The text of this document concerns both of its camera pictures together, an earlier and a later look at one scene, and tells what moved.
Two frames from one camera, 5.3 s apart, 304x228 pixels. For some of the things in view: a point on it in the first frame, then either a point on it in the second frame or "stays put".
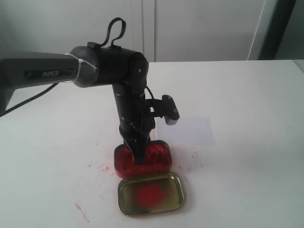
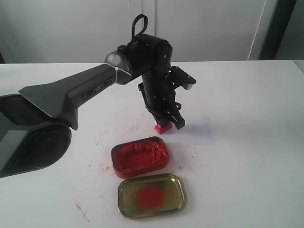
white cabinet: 164,30 stays put
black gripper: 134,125 → 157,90
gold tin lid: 146,194 stays put
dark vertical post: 282,11 stays put
